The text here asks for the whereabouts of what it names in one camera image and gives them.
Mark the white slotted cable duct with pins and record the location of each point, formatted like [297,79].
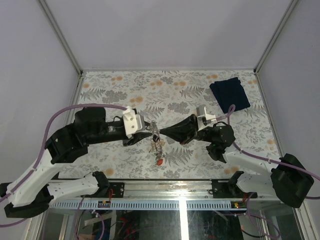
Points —
[121,204]

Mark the large metal keyring disc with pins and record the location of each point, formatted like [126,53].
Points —
[156,144]

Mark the dark blue folded cloth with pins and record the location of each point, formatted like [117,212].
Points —
[230,92]

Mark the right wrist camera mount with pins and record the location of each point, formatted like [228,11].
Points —
[203,118]

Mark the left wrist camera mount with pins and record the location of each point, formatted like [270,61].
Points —
[133,122]

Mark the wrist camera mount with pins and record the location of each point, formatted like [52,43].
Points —
[133,122]
[203,118]

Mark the red key tag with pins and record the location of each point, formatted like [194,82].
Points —
[160,162]

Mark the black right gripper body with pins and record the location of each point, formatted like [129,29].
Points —
[200,136]

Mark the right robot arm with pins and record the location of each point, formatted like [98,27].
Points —
[285,178]

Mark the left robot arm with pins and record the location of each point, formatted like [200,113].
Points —
[32,193]

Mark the metal base rail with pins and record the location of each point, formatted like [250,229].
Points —
[163,189]

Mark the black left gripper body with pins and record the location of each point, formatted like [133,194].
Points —
[118,133]

